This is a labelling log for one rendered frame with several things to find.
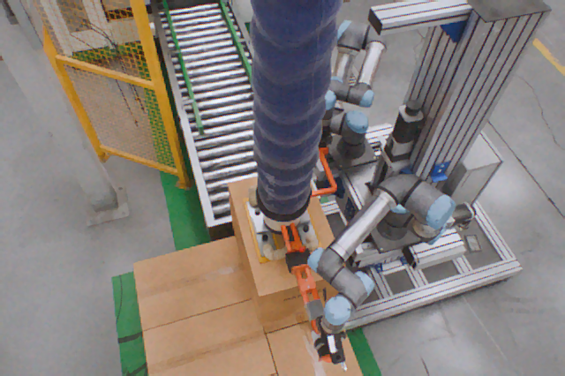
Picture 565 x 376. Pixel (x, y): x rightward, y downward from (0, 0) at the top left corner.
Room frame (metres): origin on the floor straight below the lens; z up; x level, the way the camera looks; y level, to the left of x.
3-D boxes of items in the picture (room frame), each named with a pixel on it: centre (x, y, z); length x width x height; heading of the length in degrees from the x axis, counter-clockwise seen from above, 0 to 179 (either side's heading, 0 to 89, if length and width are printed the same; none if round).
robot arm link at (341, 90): (1.46, -0.21, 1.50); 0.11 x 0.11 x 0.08; 73
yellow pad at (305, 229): (1.05, -0.09, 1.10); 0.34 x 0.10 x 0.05; 18
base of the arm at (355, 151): (1.52, -0.35, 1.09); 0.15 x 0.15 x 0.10
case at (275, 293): (1.02, -0.02, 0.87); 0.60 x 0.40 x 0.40; 19
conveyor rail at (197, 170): (2.37, 0.80, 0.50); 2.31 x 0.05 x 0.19; 20
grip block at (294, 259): (0.78, -0.08, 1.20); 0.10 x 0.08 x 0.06; 108
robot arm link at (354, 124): (1.52, -0.35, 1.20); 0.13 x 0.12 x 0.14; 73
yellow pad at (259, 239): (0.99, 0.09, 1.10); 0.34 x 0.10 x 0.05; 18
